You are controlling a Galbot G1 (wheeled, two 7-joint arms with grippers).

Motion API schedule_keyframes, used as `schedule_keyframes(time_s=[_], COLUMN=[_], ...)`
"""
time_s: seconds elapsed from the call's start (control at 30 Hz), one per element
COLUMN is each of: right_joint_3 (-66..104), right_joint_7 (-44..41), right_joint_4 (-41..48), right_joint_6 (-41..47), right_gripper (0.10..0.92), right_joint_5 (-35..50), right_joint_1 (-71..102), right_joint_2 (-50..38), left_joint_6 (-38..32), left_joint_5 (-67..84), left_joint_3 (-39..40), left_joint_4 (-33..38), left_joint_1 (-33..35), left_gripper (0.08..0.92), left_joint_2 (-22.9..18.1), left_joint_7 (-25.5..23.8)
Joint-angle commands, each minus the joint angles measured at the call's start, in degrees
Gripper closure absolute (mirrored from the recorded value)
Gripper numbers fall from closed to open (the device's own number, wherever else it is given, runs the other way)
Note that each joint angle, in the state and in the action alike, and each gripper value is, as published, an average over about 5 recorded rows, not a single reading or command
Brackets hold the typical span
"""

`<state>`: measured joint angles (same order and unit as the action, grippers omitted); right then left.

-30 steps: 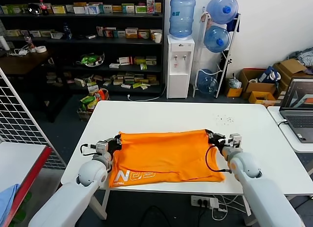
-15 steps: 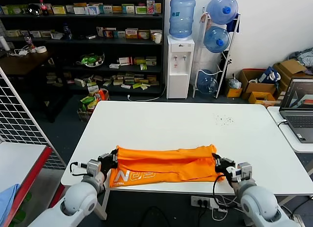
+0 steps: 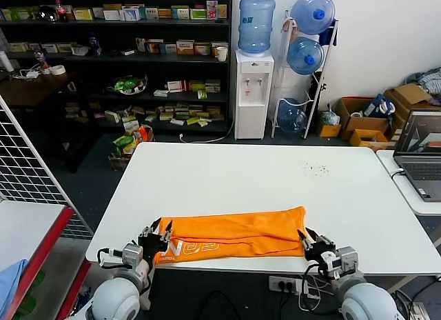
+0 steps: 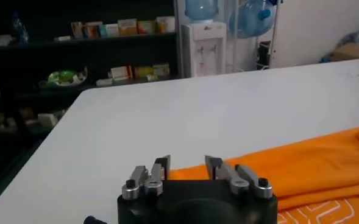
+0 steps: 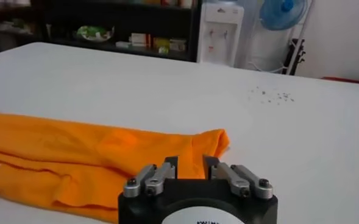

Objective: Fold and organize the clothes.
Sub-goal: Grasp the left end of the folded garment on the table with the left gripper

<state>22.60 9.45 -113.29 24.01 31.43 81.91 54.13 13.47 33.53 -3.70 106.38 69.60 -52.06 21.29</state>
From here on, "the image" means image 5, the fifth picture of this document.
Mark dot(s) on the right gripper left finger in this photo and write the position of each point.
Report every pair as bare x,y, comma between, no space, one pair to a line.
156,178

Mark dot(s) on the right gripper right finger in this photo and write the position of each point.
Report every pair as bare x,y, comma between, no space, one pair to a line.
237,179

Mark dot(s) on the orange t-shirt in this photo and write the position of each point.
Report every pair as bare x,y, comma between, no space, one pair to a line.
75,158

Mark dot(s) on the yellow green medicine box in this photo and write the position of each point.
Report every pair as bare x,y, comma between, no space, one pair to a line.
161,45

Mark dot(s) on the white green medicine box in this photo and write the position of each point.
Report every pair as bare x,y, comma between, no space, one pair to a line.
178,45

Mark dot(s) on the black tripod stand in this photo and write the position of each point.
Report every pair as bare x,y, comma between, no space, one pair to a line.
295,58

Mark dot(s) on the flat white small box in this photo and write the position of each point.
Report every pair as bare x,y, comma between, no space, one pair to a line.
123,45

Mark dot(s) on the white water dispenser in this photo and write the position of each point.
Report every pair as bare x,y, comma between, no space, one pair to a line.
218,42

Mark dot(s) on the white red medicine box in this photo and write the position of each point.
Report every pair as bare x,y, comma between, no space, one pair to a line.
140,40

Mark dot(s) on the blue standing fan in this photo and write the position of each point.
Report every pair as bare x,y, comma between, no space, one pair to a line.
301,45

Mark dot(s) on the green white plastic bag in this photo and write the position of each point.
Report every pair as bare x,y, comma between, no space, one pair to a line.
94,33

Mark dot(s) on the black shelving unit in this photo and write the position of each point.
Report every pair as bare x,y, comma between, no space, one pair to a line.
121,18

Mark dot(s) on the blue water jug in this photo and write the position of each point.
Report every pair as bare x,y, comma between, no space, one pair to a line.
282,13

